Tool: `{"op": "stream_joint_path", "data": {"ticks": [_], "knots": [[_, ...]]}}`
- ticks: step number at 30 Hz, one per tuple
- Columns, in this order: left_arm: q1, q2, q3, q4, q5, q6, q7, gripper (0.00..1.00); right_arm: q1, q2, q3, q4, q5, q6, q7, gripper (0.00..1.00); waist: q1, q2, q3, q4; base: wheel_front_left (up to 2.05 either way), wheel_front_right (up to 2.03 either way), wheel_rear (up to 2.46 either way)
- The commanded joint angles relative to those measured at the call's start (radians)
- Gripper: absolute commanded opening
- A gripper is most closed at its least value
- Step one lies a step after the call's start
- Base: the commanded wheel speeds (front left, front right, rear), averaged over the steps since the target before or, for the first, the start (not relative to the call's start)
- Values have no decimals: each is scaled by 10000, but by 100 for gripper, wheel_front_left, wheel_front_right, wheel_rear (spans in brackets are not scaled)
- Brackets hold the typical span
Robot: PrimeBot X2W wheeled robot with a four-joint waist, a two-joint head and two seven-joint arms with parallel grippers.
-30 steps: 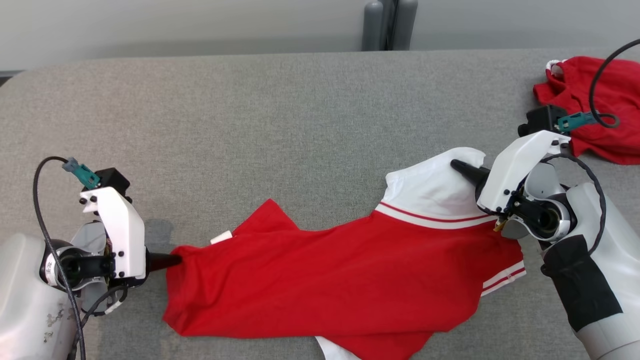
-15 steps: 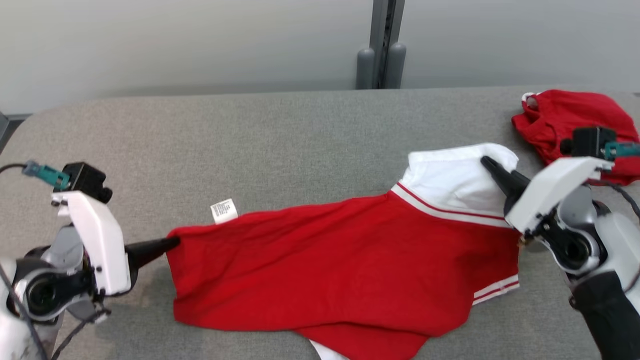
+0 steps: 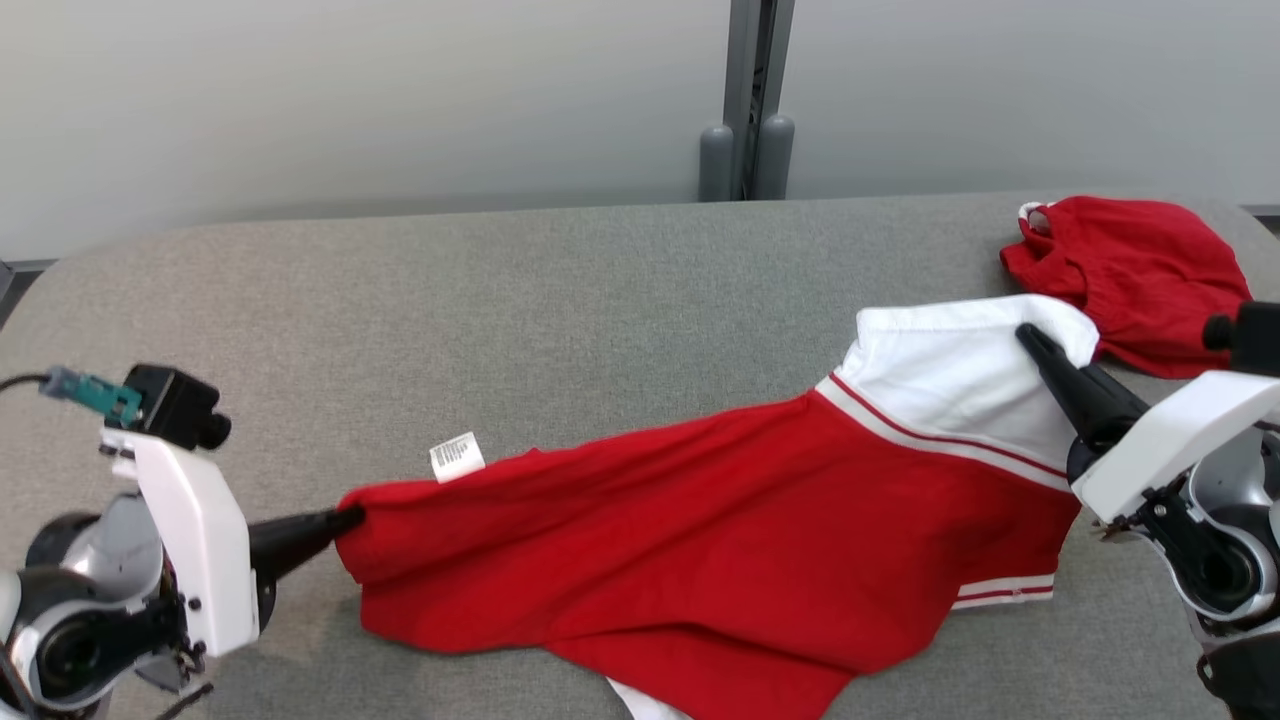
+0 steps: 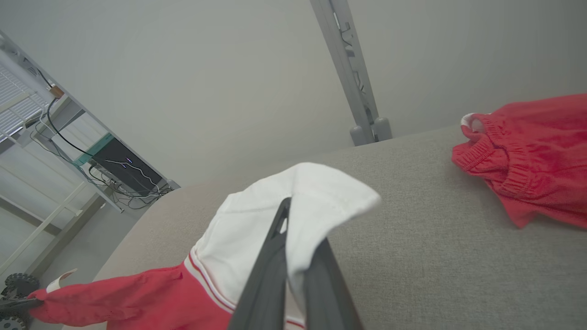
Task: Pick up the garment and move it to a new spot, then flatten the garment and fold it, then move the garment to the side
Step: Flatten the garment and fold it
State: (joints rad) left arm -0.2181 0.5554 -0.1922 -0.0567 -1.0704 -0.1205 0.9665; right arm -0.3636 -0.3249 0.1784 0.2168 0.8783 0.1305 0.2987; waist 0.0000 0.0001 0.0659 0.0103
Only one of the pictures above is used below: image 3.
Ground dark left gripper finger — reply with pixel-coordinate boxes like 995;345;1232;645
252;515;365;586
250;507;365;553

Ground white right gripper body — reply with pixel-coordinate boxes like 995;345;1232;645
1066;372;1280;526

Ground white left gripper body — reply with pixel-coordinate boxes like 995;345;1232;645
100;428;263;658

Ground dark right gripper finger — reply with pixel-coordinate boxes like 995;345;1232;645
1024;325;1151;441
1016;326;1116;448

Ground red shorts with white stripe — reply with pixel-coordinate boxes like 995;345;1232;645
1000;196;1253;379

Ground red shirt with white sleeves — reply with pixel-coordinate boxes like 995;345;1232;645
335;293;1101;720

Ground teal left camera connector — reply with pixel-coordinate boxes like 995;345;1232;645
40;366;143;426

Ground grey cylindrical post foot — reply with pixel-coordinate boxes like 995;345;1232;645
698;124;736;203
755;113;796;201

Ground grey metal partition post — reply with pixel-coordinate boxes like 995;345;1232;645
722;0;796;201

